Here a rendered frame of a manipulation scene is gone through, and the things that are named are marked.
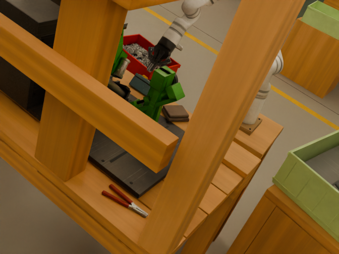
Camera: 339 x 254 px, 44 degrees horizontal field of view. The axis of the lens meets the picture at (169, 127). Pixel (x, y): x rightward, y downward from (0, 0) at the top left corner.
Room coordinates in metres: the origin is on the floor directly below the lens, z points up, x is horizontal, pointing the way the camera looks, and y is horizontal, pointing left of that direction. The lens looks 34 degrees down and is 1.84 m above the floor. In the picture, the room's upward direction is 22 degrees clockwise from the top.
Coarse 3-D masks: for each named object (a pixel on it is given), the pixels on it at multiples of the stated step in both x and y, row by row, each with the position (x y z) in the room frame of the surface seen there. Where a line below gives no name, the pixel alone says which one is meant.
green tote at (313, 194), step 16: (320, 144) 1.66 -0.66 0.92; (336, 144) 1.85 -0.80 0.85; (288, 160) 1.43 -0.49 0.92; (304, 160) 1.60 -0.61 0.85; (288, 176) 1.41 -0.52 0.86; (304, 176) 1.38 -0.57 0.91; (320, 176) 1.35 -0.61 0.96; (288, 192) 1.39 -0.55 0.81; (304, 192) 1.36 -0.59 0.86; (320, 192) 1.33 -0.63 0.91; (336, 192) 1.30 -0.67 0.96; (304, 208) 1.34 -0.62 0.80; (320, 208) 1.31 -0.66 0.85; (336, 208) 1.28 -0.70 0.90; (320, 224) 1.29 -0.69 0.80; (336, 224) 1.26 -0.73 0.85; (336, 240) 1.24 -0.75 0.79
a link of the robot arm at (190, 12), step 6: (186, 0) 1.79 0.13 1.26; (192, 0) 1.79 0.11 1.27; (198, 0) 1.79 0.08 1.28; (204, 0) 1.80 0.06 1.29; (210, 0) 1.81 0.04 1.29; (186, 6) 1.77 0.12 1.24; (192, 6) 1.77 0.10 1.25; (198, 6) 1.78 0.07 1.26; (186, 12) 1.77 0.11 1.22; (192, 12) 1.77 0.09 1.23; (198, 12) 1.80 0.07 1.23
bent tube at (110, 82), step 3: (108, 81) 1.30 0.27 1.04; (111, 81) 1.32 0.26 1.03; (108, 84) 1.30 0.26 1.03; (111, 84) 1.32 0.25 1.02; (114, 84) 1.33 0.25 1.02; (108, 87) 1.31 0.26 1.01; (111, 87) 1.32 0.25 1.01; (114, 87) 1.33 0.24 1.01; (117, 87) 1.34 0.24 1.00; (111, 90) 1.34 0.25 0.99; (114, 90) 1.34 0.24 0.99; (117, 90) 1.34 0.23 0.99; (120, 90) 1.36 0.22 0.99; (123, 90) 1.38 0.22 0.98; (117, 93) 1.35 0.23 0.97; (120, 93) 1.36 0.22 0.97; (123, 93) 1.38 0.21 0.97; (123, 96) 1.38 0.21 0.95
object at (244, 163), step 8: (128, 72) 1.66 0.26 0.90; (112, 80) 1.55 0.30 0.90; (120, 80) 1.57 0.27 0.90; (128, 80) 1.60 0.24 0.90; (136, 96) 1.50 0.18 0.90; (144, 96) 1.52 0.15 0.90; (168, 104) 1.53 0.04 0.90; (176, 104) 1.56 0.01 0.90; (160, 112) 1.45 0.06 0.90; (184, 128) 1.41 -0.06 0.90; (232, 144) 1.43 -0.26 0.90; (232, 152) 1.37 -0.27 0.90; (240, 152) 1.40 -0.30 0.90; (248, 152) 1.42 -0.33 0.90; (224, 160) 1.31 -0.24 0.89; (232, 160) 1.32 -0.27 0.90; (240, 160) 1.34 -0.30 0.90; (248, 160) 1.36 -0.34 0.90; (256, 160) 1.38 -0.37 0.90; (232, 168) 1.30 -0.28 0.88; (240, 168) 1.29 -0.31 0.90; (248, 168) 1.31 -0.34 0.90; (256, 168) 1.39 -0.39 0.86; (248, 176) 1.31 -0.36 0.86; (240, 184) 1.28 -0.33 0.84; (240, 192) 1.34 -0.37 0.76; (232, 200) 1.28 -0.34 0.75
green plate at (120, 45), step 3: (123, 27) 1.44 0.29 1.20; (123, 30) 1.44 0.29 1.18; (123, 33) 1.44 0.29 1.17; (120, 39) 1.42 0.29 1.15; (120, 42) 1.42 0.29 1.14; (120, 45) 1.42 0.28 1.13; (120, 48) 1.42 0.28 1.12; (117, 51) 1.40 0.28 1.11; (120, 51) 1.42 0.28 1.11; (117, 54) 1.40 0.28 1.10; (117, 57) 1.40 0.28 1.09; (114, 60) 1.38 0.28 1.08
